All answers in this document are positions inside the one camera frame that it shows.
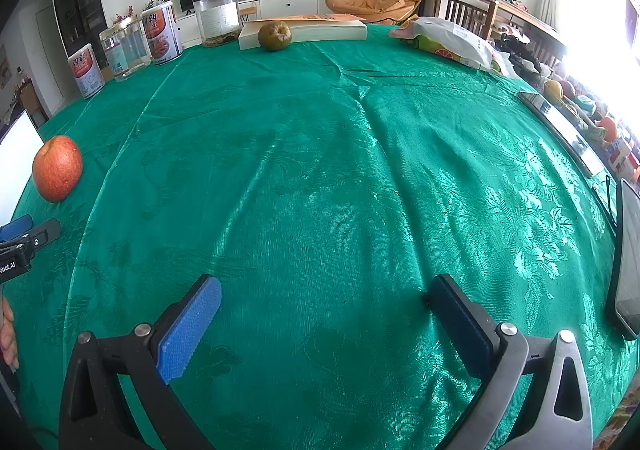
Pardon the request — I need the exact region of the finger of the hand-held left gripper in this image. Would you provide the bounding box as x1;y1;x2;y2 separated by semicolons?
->
27;218;62;254
0;214;34;243

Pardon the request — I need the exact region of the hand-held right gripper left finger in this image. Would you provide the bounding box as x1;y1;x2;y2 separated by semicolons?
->
59;273;223;450

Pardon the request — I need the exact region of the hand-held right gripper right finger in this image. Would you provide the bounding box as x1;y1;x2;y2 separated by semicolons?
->
422;273;594;450

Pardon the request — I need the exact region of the white foam box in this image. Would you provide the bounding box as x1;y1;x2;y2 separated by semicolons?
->
0;109;46;228

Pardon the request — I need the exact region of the red apple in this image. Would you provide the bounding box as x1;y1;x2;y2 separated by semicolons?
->
32;135;84;204

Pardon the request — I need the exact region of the kiwi fruit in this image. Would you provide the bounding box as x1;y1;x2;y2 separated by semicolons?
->
257;20;293;52

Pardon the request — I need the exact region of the person's left hand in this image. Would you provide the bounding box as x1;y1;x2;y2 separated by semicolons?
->
0;297;21;372

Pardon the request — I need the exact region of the red label tin can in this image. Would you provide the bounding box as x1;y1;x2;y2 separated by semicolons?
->
140;0;184;66
67;43;106;100

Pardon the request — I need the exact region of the black smartphone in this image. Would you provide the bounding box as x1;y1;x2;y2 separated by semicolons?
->
604;178;640;342

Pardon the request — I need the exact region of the green tablecloth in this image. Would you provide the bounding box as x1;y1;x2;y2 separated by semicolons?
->
10;22;637;450

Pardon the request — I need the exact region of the clear glass jar gold lid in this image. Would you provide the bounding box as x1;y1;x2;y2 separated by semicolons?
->
98;17;152;82

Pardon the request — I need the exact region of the clutter of small household items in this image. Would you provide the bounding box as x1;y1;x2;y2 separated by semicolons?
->
494;29;640;182

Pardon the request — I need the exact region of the clear jar with black lid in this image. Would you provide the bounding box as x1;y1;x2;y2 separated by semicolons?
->
192;0;241;49

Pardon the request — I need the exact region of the white printed plastic bag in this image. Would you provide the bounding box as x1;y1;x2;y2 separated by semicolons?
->
389;16;517;78

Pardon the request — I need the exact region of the wooden stool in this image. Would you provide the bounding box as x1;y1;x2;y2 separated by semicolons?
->
237;0;261;24

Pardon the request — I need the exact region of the white flat box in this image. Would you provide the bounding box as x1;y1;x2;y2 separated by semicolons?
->
238;12;369;52

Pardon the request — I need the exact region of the wooden chair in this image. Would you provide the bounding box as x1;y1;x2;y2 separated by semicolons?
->
433;0;499;30

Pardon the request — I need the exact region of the white television cabinet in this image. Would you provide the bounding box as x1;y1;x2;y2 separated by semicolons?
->
172;0;320;47

